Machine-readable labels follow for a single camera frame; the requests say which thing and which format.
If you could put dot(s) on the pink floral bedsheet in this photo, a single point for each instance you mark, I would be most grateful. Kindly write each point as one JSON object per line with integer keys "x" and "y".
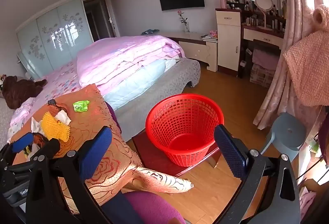
{"x": 59, "y": 82}

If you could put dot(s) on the white tissue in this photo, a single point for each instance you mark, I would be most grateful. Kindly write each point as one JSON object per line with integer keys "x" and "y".
{"x": 63, "y": 118}

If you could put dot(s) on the cream tall cabinet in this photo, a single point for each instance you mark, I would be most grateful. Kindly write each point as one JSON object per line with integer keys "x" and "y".
{"x": 228, "y": 43}

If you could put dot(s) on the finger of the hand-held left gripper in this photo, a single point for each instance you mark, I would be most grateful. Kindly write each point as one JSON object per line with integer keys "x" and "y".
{"x": 23, "y": 142}
{"x": 48, "y": 148}

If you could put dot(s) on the orange bag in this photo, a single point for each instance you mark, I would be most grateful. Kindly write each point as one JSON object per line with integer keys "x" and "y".
{"x": 54, "y": 109}

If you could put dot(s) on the glass-door wardrobe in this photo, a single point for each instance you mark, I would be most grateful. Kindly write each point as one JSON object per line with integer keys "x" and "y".
{"x": 51, "y": 31}

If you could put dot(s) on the vanity mirror with cosmetics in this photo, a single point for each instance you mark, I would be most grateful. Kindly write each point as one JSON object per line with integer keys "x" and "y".
{"x": 262, "y": 37}

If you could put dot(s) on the pink cartoon-print pillow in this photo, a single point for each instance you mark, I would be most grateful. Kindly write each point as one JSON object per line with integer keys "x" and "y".
{"x": 21, "y": 113}

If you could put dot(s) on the green wrapper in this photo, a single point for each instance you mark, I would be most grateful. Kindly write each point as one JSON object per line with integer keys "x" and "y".
{"x": 81, "y": 106}

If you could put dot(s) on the grey patterned bed cover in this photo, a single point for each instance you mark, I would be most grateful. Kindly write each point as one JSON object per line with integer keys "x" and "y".
{"x": 167, "y": 80}

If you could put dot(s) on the pink folded quilt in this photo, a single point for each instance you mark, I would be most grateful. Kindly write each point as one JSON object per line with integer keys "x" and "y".
{"x": 123, "y": 56}

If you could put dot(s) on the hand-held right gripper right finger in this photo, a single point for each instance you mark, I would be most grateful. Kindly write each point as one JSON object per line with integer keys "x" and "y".
{"x": 228, "y": 152}

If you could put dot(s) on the row of cosmetic bottles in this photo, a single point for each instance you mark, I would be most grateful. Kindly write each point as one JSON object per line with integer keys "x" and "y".
{"x": 253, "y": 20}

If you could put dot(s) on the pink curtain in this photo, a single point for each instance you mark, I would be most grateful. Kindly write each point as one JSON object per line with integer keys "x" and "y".
{"x": 277, "y": 90}

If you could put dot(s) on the cream low cabinet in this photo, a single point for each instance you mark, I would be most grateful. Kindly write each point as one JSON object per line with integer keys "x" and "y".
{"x": 198, "y": 51}

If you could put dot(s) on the small pink toy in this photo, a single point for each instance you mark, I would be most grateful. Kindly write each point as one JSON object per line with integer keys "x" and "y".
{"x": 213, "y": 33}

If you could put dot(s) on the wooden door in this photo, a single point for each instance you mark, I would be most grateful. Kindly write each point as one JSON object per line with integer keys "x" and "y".
{"x": 110, "y": 15}

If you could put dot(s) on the light blue folded quilt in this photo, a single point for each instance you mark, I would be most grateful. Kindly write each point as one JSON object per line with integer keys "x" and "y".
{"x": 133, "y": 85}

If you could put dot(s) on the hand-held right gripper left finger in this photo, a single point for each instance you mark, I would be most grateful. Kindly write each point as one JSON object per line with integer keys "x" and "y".
{"x": 95, "y": 146}

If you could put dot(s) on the brown plush blanket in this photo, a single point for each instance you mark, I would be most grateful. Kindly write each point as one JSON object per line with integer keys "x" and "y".
{"x": 18, "y": 90}

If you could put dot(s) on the purple chair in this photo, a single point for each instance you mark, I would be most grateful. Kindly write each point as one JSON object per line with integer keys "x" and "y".
{"x": 154, "y": 208}

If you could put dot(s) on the patterned storage box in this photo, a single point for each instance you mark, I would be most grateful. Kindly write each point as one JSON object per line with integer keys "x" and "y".
{"x": 261, "y": 76}

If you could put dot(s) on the frosted glass panel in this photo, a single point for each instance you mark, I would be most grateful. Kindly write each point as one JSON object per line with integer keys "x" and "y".
{"x": 25, "y": 64}

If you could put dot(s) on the purple cushioned dresser stool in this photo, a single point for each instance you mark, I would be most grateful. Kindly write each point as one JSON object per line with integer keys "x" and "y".
{"x": 264, "y": 59}

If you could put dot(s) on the stack of books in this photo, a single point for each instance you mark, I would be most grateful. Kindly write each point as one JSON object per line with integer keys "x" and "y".
{"x": 209, "y": 38}

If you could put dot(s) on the round makeup mirror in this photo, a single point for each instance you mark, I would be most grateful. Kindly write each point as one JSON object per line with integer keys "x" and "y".
{"x": 264, "y": 2}

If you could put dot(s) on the blue-grey plastic stool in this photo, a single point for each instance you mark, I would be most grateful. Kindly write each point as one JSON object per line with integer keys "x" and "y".
{"x": 287, "y": 134}

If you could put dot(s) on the yellow foam fruit net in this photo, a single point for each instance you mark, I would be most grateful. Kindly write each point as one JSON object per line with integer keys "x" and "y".
{"x": 54, "y": 127}

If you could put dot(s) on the orange rose-print tablecloth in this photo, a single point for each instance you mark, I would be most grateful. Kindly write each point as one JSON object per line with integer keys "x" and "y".
{"x": 97, "y": 116}

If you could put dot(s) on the pink rose in glass vase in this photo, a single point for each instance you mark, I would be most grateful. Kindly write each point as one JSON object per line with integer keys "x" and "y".
{"x": 186, "y": 26}

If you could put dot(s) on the red plastic basket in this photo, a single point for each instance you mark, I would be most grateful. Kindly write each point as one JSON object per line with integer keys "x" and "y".
{"x": 180, "y": 121}

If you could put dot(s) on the dark red low stool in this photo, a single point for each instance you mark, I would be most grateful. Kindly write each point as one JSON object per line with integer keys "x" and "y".
{"x": 154, "y": 157}

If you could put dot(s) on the pink fuzzy robe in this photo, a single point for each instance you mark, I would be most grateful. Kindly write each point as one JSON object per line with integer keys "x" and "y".
{"x": 308, "y": 64}

